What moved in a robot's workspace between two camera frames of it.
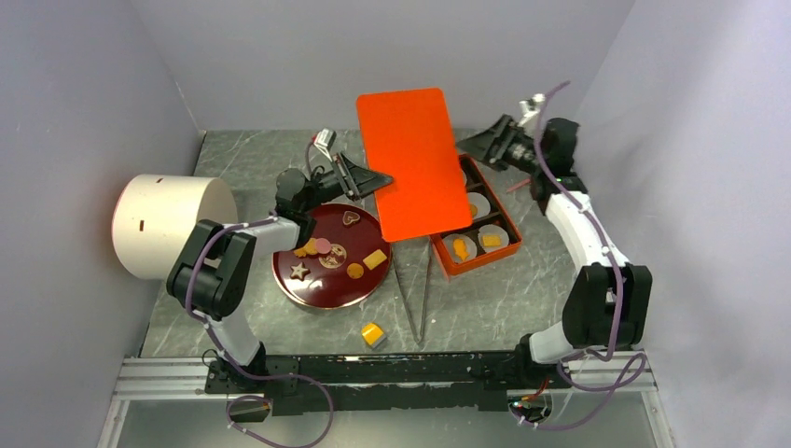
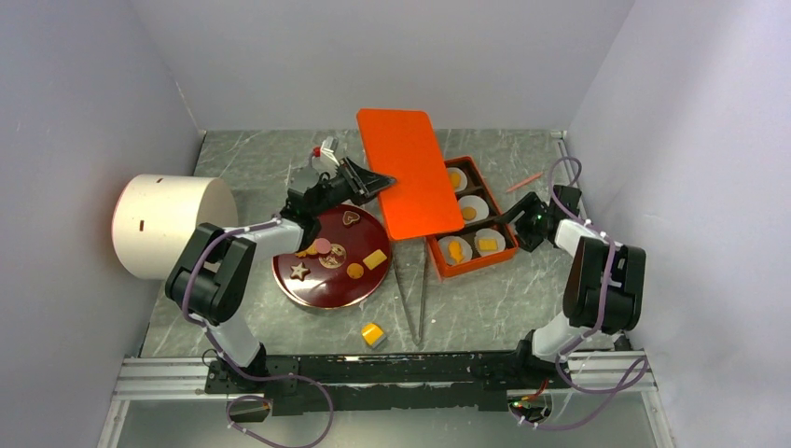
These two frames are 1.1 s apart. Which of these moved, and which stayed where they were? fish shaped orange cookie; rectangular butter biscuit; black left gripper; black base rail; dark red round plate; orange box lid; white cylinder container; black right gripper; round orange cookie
Moved: fish shaped orange cookie; black right gripper; orange box lid
Stayed: rectangular butter biscuit; black left gripper; round orange cookie; white cylinder container; black base rail; dark red round plate
